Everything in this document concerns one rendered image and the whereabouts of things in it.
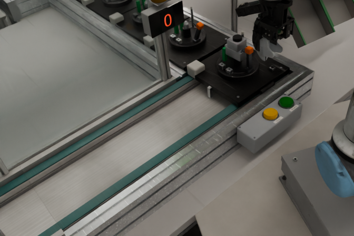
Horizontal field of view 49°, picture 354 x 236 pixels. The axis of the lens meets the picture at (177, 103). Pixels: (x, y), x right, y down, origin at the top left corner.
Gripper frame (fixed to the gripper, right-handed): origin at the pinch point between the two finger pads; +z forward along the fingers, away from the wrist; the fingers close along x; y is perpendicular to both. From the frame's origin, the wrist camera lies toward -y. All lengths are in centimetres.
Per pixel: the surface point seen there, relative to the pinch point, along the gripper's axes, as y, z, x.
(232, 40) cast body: -11.1, -1.1, -1.5
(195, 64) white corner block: -20.6, 8.4, -9.6
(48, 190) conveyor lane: -15, 16, -69
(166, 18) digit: -19.8, -13.7, -19.3
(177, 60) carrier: -29.0, 10.4, -10.8
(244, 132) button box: 10.2, 11.5, -18.7
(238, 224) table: 25.1, 21.5, -36.3
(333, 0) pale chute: -6.2, 2.3, 44.4
